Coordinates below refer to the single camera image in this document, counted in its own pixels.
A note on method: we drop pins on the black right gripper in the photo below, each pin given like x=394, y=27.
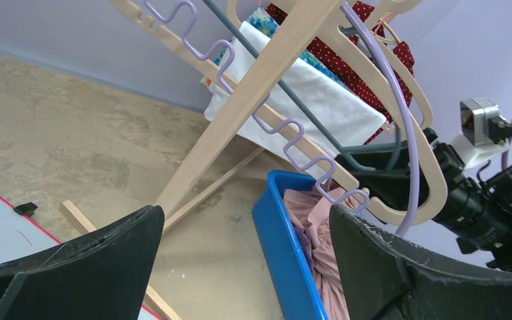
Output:
x=478, y=212

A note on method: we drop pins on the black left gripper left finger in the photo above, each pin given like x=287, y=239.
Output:
x=99, y=275

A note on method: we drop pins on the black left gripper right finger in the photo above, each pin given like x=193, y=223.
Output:
x=385, y=276

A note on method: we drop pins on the teal hanger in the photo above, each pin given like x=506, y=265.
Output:
x=346, y=152

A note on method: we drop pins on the cream wooden hanger front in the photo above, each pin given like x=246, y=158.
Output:
x=179, y=24

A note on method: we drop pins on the cream wooden hanger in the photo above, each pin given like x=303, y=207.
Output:
x=179, y=24
x=397, y=7

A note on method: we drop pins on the white cloth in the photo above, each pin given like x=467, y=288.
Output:
x=348, y=118

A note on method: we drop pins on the pink pleated skirt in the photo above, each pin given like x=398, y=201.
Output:
x=310, y=210

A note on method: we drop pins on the pink wire hanger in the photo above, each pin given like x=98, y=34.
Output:
x=383, y=22

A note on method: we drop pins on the blue floral garment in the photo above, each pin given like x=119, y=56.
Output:
x=267, y=25

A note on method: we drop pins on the purple pleated skirt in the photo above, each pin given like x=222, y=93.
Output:
x=305, y=243

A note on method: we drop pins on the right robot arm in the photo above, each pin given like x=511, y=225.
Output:
x=478, y=212

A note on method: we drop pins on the blue plastic bin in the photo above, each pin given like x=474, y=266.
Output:
x=291, y=276

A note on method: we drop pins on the red-edged whiteboard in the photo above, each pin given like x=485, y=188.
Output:
x=20, y=237

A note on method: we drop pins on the red polka dot dress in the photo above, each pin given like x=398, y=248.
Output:
x=366, y=70

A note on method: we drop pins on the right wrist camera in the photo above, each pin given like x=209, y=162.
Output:
x=485, y=133

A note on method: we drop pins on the wooden clothes rack frame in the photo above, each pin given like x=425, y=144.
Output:
x=301, y=26

